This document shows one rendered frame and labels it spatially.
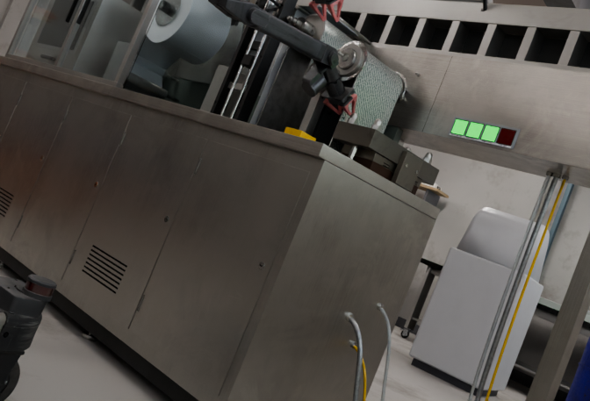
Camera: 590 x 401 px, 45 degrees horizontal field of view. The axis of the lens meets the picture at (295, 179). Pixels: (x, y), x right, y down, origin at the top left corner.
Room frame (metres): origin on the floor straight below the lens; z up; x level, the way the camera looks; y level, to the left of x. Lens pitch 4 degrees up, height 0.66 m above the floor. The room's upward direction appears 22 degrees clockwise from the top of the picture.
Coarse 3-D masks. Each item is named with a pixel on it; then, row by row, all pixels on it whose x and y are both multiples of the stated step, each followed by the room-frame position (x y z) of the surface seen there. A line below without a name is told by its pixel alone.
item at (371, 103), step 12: (360, 84) 2.35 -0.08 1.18; (360, 96) 2.36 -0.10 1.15; (372, 96) 2.40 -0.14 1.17; (384, 96) 2.44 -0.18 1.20; (360, 108) 2.38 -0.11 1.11; (372, 108) 2.42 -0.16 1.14; (384, 108) 2.46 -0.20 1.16; (360, 120) 2.39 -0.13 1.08; (372, 120) 2.44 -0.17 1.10; (384, 120) 2.48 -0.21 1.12
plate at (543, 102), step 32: (416, 64) 2.59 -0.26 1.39; (448, 64) 2.49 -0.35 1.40; (480, 64) 2.40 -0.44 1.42; (512, 64) 2.32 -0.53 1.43; (416, 96) 2.55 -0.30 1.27; (448, 96) 2.46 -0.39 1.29; (480, 96) 2.37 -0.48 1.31; (512, 96) 2.29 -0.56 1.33; (544, 96) 2.21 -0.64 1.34; (576, 96) 2.14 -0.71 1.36; (416, 128) 2.51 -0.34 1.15; (448, 128) 2.42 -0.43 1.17; (544, 128) 2.18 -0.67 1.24; (576, 128) 2.11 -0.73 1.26; (480, 160) 2.56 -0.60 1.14; (512, 160) 2.34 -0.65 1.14; (544, 160) 2.16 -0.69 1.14; (576, 160) 2.09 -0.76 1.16
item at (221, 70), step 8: (248, 0) 2.90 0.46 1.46; (256, 0) 2.88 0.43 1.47; (216, 72) 2.94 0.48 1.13; (224, 72) 2.91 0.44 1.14; (216, 80) 2.93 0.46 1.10; (240, 80) 2.94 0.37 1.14; (216, 88) 2.91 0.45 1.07; (208, 96) 2.94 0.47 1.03; (216, 96) 2.90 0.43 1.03; (232, 96) 2.93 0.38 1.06; (208, 104) 2.92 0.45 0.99; (232, 104) 2.94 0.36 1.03
